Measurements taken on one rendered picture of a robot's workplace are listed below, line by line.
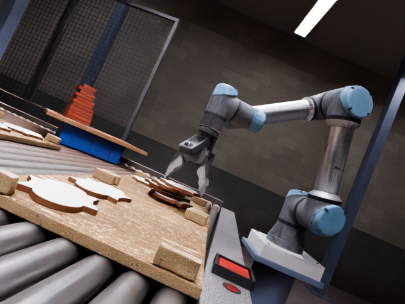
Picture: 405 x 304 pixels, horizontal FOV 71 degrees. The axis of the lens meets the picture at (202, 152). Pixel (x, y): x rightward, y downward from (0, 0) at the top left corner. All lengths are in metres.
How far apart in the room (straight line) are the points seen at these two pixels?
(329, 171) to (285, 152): 4.99
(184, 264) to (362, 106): 0.89
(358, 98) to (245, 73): 5.14
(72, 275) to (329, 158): 0.93
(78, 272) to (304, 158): 5.97
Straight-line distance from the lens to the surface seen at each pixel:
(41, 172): 0.75
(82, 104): 1.66
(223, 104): 0.90
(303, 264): 1.16
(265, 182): 5.96
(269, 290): 1.21
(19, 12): 2.65
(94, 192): 0.60
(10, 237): 0.39
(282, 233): 1.19
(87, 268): 0.36
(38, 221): 0.43
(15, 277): 0.33
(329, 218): 1.08
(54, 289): 0.31
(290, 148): 6.11
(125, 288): 0.35
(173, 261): 0.38
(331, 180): 1.09
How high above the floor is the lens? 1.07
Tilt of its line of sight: 3 degrees up
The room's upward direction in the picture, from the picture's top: 24 degrees clockwise
